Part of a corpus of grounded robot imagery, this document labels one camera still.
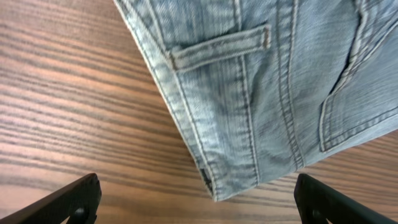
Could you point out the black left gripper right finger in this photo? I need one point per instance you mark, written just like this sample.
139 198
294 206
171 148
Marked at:
318 203

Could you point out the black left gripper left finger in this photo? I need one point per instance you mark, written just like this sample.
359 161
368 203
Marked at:
76 202

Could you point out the light blue denim jeans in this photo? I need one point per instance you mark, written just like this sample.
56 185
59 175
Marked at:
259 89

